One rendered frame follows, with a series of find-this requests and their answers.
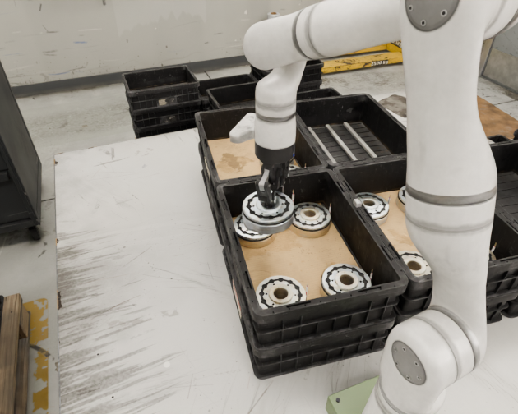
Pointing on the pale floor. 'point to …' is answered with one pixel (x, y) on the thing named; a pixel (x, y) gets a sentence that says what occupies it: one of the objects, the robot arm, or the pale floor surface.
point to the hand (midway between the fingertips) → (273, 199)
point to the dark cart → (6, 155)
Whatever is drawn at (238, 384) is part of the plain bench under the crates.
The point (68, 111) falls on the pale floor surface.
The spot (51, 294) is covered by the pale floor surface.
